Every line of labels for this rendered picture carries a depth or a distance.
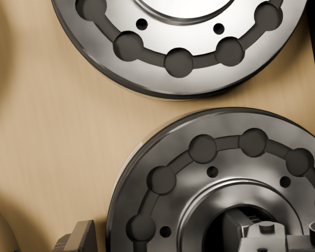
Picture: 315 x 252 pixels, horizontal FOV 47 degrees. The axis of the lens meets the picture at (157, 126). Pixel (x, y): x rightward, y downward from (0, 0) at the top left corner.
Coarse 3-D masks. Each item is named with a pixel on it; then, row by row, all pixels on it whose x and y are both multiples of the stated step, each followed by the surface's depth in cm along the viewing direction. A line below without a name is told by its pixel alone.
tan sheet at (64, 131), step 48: (0, 0) 16; (48, 0) 16; (0, 48) 16; (48, 48) 16; (288, 48) 17; (0, 96) 16; (48, 96) 16; (96, 96) 16; (240, 96) 17; (288, 96) 17; (0, 144) 16; (48, 144) 16; (96, 144) 17; (0, 192) 16; (48, 192) 16; (96, 192) 17; (48, 240) 17; (96, 240) 17
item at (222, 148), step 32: (192, 128) 14; (224, 128) 14; (256, 128) 14; (288, 128) 14; (160, 160) 14; (192, 160) 14; (224, 160) 14; (256, 160) 14; (288, 160) 14; (128, 192) 14; (160, 192) 14; (192, 192) 14; (288, 192) 14; (128, 224) 14; (160, 224) 14
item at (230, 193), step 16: (208, 192) 13; (224, 192) 13; (240, 192) 13; (256, 192) 13; (272, 192) 13; (192, 208) 13; (208, 208) 13; (224, 208) 13; (256, 208) 14; (272, 208) 13; (288, 208) 14; (192, 224) 13; (208, 224) 13; (288, 224) 14; (176, 240) 14; (192, 240) 13
